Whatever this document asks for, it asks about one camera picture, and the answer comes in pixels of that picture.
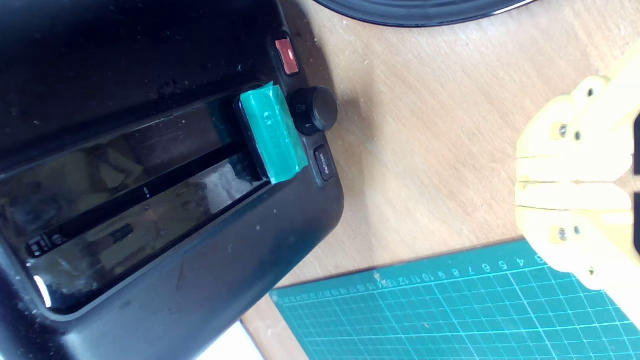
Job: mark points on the black two-slot toaster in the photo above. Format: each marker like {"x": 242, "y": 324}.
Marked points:
{"x": 200, "y": 280}

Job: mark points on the green taped toaster lever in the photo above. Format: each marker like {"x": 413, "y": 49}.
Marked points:
{"x": 272, "y": 132}

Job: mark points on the green cutting mat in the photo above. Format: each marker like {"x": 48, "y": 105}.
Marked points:
{"x": 450, "y": 320}

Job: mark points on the black plate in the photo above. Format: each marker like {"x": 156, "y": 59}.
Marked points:
{"x": 420, "y": 12}

